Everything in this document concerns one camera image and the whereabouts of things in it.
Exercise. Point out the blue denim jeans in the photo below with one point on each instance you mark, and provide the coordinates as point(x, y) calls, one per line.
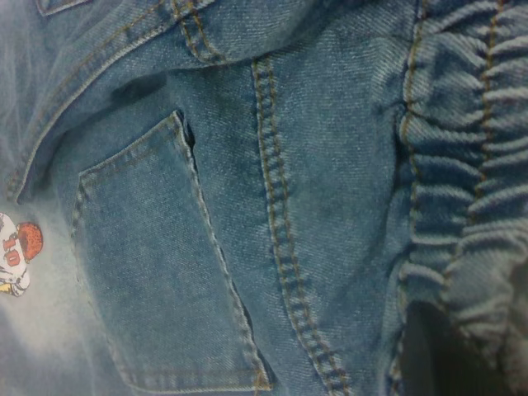
point(247, 206)

